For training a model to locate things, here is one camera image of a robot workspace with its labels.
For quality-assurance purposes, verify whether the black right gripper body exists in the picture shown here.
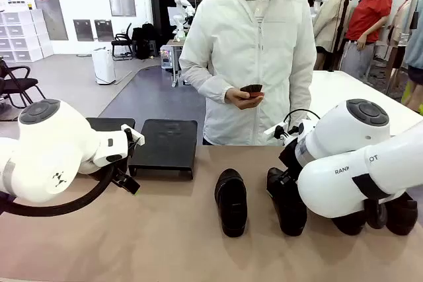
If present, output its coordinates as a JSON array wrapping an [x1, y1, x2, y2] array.
[[278, 135, 303, 178]]

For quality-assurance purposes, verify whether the black buckle strap shoe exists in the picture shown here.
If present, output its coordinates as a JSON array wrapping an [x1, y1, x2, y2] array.
[[266, 166, 308, 237], [331, 215, 367, 237]]

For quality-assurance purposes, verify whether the black plain loafer shoe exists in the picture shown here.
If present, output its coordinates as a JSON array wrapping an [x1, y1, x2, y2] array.
[[385, 192, 418, 237], [213, 168, 249, 238]]

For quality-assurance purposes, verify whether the dark shoe brush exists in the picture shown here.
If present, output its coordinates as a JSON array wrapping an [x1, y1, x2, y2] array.
[[239, 83, 266, 100]]

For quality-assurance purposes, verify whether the person's right forearm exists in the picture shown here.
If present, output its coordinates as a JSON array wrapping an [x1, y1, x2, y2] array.
[[180, 60, 235, 104]]

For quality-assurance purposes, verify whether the person's left forearm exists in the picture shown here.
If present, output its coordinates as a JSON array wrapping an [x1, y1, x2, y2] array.
[[288, 63, 317, 123]]

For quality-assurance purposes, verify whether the black metal shoe stand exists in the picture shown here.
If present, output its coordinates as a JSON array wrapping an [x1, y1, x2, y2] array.
[[128, 118, 198, 181], [85, 117, 136, 134]]

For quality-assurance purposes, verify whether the person's right hand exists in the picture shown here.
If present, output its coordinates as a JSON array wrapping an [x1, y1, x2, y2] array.
[[224, 87, 262, 110]]

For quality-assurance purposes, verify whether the white table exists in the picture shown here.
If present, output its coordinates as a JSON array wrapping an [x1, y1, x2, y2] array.
[[307, 69, 423, 137]]

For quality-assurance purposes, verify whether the white air purifier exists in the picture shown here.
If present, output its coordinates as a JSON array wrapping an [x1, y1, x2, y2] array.
[[91, 46, 116, 85]]

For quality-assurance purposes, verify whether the computer tower with lights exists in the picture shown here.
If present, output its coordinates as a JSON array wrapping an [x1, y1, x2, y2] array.
[[160, 45, 176, 71]]

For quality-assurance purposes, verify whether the black office chair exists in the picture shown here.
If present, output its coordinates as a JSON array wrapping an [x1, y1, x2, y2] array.
[[0, 59, 47, 121], [110, 22, 134, 61]]

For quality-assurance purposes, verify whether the black backpack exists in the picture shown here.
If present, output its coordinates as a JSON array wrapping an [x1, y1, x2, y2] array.
[[131, 22, 159, 60]]

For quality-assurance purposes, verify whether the person in white jacket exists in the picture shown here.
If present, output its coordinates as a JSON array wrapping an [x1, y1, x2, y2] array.
[[178, 0, 318, 147]]

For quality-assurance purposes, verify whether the small desk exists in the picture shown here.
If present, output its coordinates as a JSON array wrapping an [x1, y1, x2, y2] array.
[[165, 38, 186, 88]]

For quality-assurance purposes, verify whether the black tripod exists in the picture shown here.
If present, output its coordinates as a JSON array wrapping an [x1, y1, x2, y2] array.
[[328, 0, 351, 72]]

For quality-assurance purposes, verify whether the mannequin in beige coat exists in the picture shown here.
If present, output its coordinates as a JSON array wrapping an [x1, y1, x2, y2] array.
[[312, 0, 353, 71]]

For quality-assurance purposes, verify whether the person in red shirt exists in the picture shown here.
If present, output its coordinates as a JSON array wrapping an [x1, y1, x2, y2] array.
[[340, 0, 394, 81]]

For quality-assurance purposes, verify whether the white drawer cabinet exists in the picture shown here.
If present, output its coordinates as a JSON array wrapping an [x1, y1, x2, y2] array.
[[0, 9, 55, 63]]

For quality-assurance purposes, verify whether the beige hanging garment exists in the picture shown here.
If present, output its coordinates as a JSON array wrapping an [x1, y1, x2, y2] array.
[[387, 0, 412, 69]]

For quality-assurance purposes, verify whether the metal clothes rack pole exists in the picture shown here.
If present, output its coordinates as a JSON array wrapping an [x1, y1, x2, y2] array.
[[398, 0, 423, 47]]

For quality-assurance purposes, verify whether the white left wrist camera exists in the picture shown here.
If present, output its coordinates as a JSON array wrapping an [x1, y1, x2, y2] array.
[[120, 123, 145, 146]]

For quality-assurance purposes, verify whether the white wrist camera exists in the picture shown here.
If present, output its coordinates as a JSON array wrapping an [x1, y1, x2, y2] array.
[[120, 123, 145, 146], [263, 122, 288, 140]]

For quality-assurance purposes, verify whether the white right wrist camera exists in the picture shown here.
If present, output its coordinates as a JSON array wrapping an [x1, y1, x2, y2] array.
[[263, 122, 288, 140]]

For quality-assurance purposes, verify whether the thin black camera cable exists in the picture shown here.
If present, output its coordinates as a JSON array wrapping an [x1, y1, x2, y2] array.
[[282, 108, 321, 137]]

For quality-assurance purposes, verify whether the thick black cable hose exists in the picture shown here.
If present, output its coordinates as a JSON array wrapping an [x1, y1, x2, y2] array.
[[0, 162, 115, 217]]

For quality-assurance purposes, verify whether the small grey wall panel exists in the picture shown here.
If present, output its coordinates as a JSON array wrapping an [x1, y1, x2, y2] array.
[[73, 19, 95, 42], [94, 19, 115, 42]]

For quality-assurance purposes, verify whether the grey wall door panel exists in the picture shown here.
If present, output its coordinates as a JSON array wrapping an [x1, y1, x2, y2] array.
[[32, 0, 69, 41]]

